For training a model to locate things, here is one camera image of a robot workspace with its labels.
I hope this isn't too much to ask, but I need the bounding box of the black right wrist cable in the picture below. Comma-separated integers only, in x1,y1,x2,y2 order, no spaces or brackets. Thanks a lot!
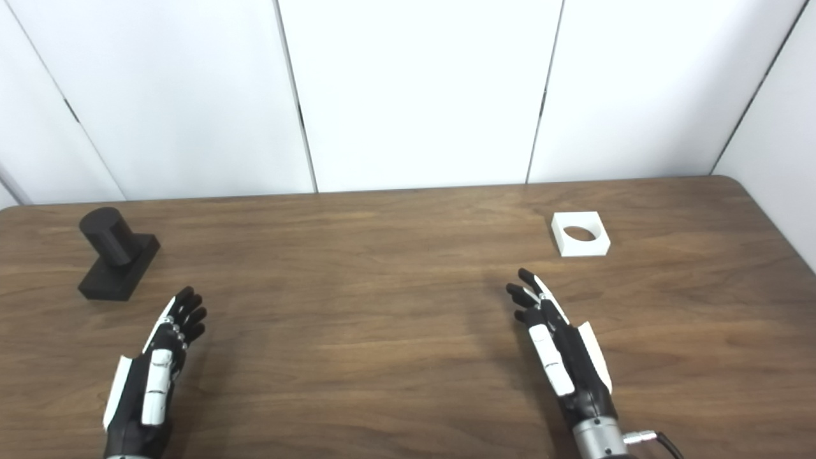
623,430,686,459

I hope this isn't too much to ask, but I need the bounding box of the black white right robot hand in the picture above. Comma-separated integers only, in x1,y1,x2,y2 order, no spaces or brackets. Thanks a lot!
506,268,622,426

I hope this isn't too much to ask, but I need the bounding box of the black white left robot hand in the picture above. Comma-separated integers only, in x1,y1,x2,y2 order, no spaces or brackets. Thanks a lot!
103,286,208,459

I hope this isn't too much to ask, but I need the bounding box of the black peg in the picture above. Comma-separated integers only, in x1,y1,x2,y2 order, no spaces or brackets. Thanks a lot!
78,207,161,302

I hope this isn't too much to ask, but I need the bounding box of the white square piece with hole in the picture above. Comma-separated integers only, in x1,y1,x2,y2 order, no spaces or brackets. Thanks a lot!
551,211,611,258

